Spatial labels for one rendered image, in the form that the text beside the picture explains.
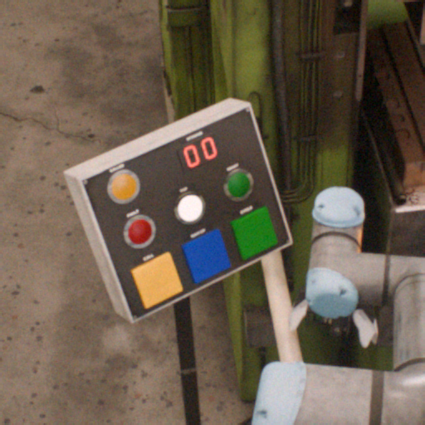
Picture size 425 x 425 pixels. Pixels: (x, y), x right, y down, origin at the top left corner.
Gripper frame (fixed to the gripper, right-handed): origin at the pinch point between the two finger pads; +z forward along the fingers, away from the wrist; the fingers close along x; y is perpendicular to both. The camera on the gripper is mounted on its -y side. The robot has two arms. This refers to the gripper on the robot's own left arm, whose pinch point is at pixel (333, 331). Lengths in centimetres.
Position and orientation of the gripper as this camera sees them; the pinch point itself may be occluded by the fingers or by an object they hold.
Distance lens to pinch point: 196.6
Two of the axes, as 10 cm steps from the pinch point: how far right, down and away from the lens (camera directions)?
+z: 0.4, 6.8, 7.3
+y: -2.8, 7.1, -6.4
